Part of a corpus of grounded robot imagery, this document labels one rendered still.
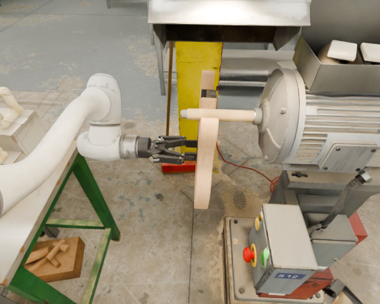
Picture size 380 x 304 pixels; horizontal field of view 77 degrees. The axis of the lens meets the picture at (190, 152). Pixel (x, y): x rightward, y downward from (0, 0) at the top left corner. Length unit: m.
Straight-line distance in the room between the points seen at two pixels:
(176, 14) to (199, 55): 1.03
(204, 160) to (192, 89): 1.02
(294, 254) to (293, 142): 0.25
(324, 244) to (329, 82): 0.53
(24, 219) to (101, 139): 0.37
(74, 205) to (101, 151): 1.32
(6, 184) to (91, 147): 0.40
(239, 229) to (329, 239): 0.73
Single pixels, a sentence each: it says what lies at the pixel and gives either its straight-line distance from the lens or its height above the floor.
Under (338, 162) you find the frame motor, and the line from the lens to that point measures 0.67.
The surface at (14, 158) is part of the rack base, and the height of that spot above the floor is 1.02.
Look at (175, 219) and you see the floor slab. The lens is 1.87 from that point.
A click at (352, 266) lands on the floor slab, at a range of 2.04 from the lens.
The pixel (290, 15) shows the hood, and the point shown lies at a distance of 0.54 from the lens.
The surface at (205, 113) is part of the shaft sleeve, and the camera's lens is 0.65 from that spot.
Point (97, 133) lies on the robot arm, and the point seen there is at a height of 1.13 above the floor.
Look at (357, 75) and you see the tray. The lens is 0.60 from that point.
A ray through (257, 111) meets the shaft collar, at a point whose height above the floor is 1.27.
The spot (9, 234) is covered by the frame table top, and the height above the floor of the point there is 0.93.
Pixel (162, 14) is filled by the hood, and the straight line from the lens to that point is 0.52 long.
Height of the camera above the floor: 1.65
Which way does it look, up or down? 46 degrees down
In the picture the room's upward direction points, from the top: straight up
